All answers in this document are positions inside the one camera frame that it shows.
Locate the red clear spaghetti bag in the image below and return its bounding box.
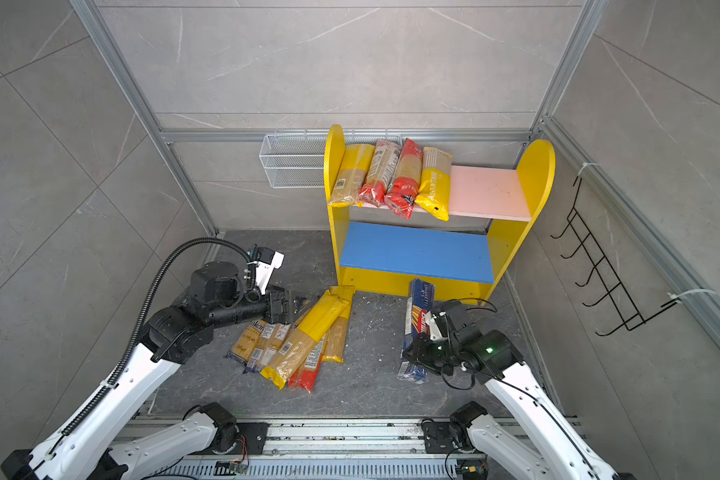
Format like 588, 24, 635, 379
287, 339, 325, 392

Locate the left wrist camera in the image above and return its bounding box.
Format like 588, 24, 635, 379
247, 246, 284, 294

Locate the short yellow spaghetti bag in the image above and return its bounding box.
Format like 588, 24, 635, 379
322, 316, 349, 363

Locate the red labelled spaghetti bag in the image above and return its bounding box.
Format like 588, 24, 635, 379
358, 140, 402, 207

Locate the yellow Pastatime spaghetti bag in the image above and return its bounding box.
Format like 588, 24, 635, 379
415, 147, 453, 222

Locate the blue Ankara spaghetti bag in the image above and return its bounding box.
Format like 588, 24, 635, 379
225, 320, 268, 365

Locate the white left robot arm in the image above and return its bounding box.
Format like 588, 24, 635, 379
1, 261, 316, 479

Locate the black corrugated cable conduit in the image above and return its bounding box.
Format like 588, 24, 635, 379
59, 237, 253, 436

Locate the white wire mesh basket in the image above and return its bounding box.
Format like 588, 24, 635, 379
259, 133, 405, 190

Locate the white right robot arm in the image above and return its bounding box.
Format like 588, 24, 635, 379
403, 299, 622, 479

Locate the blue clear spaghetti bag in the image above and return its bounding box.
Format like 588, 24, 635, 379
244, 323, 291, 373

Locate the yellow topped spaghetti bag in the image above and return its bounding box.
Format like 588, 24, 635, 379
328, 144, 375, 207

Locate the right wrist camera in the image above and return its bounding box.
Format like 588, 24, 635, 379
424, 299, 468, 342

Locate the long yellow spaghetti bag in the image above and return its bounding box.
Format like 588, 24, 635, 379
260, 286, 356, 390

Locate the blue Barilla spaghetti box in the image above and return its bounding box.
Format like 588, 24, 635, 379
397, 278, 435, 384

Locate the black wire hook rack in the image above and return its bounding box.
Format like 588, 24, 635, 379
550, 177, 681, 337

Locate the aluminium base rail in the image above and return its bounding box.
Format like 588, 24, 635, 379
113, 416, 595, 480

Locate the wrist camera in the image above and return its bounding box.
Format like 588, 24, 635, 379
247, 246, 284, 294
424, 299, 468, 342

